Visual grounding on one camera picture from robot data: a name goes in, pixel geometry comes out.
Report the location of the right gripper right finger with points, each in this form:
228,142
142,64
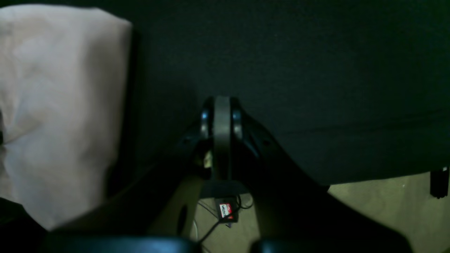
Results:
294,213

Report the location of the black table cloth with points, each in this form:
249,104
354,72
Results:
352,90

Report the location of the pink T-shirt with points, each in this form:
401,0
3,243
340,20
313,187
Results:
63,83

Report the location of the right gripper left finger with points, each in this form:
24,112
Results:
155,214

